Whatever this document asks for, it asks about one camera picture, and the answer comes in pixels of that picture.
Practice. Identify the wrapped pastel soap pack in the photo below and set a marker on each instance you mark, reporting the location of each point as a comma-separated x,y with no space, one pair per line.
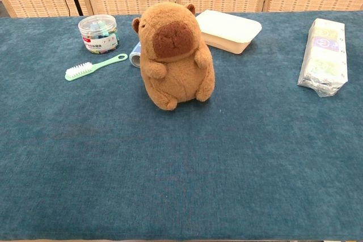
324,55

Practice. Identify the brown capybara plush toy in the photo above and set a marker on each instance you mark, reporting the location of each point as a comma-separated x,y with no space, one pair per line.
175,77

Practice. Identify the green scrubbing brush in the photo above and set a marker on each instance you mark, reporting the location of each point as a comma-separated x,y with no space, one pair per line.
90,67

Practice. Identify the clear jar of binder clips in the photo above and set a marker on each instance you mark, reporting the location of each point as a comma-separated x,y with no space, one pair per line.
98,38

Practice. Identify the teal table cloth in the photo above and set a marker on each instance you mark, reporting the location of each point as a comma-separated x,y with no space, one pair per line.
181,154

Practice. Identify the blue plastic wrap roll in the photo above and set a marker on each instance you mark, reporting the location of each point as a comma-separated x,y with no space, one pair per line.
135,57

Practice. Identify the beige lidded food container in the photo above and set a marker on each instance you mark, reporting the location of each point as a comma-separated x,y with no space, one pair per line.
227,31

